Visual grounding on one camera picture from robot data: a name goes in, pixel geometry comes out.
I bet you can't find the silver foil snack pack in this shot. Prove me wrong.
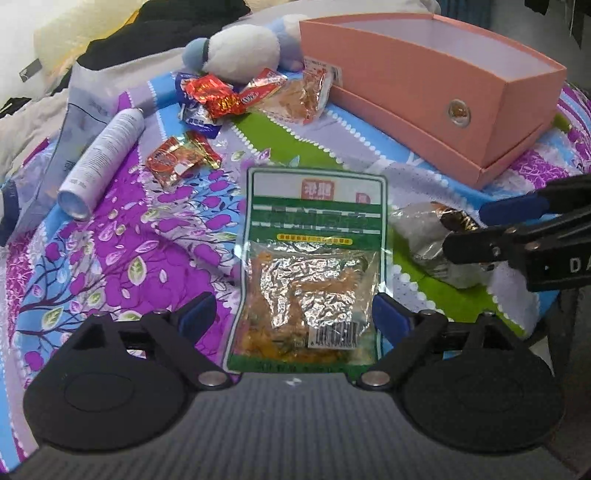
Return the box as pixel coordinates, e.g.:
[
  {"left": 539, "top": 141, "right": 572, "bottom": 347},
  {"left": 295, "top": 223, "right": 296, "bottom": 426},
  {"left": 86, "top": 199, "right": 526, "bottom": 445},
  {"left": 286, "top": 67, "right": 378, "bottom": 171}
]
[{"left": 389, "top": 201, "right": 495, "bottom": 289}]

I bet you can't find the blue white pickle packet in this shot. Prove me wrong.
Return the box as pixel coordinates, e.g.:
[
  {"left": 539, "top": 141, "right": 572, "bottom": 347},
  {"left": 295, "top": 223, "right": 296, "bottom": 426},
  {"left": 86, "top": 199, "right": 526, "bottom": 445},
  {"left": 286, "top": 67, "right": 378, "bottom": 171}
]
[{"left": 175, "top": 72, "right": 221, "bottom": 139}]

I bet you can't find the translucent blue plastic bag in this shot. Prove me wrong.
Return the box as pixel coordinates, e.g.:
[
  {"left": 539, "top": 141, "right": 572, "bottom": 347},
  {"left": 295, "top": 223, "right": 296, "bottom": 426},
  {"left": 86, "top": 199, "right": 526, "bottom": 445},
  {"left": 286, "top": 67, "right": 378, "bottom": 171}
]
[{"left": 1, "top": 65, "right": 116, "bottom": 246}]

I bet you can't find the white spray can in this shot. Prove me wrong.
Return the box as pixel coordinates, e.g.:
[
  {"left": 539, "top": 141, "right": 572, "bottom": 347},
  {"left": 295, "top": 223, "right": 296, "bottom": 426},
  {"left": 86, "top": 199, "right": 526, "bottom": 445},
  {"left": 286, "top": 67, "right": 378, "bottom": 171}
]
[{"left": 57, "top": 108, "right": 145, "bottom": 221}]

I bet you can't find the green label snack pack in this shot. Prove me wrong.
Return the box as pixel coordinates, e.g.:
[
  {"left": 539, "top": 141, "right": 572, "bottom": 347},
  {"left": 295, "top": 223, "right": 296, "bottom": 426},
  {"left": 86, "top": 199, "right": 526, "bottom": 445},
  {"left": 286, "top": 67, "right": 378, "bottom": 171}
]
[{"left": 223, "top": 167, "right": 388, "bottom": 379}]

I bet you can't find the red foil tea packet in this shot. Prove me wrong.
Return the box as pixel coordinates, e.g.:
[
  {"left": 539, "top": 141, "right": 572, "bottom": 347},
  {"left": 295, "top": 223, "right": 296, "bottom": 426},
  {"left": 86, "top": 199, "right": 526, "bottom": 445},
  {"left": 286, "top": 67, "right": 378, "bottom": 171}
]
[{"left": 181, "top": 74, "right": 246, "bottom": 119}]

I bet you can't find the red peanut snack pack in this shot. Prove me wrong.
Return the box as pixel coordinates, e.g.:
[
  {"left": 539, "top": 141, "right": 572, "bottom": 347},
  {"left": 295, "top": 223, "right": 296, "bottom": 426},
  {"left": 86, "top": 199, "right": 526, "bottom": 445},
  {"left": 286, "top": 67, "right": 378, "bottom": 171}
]
[{"left": 145, "top": 131, "right": 221, "bottom": 189}]

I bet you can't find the black clothing pile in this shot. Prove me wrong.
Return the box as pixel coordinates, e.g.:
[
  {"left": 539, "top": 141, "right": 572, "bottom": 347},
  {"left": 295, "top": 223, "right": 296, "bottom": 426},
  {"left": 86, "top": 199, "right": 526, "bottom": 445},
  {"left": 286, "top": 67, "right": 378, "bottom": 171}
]
[{"left": 77, "top": 0, "right": 250, "bottom": 70}]

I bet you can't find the pink cardboard box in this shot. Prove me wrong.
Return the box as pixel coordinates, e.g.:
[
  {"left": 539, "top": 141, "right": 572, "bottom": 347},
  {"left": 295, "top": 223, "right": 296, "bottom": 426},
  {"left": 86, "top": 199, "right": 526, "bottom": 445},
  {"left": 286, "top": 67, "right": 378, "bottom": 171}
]
[{"left": 301, "top": 13, "right": 567, "bottom": 189}]

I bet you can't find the floral purple bed sheet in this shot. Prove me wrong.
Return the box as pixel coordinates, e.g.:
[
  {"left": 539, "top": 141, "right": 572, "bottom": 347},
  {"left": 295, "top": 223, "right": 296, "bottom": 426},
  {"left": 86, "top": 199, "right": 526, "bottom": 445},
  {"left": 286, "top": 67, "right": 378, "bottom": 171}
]
[{"left": 1, "top": 74, "right": 590, "bottom": 471}]

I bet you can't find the white blue plush toy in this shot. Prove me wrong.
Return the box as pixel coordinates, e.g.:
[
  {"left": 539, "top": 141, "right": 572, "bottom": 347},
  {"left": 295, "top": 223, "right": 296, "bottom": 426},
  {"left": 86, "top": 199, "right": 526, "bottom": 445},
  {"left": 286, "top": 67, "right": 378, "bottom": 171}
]
[{"left": 182, "top": 14, "right": 308, "bottom": 85}]

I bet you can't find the red label dried snack pack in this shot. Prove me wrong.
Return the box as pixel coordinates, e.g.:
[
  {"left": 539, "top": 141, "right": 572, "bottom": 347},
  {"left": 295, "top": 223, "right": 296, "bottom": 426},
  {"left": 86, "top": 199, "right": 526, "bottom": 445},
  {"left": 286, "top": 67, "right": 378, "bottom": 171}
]
[{"left": 238, "top": 63, "right": 334, "bottom": 124}]

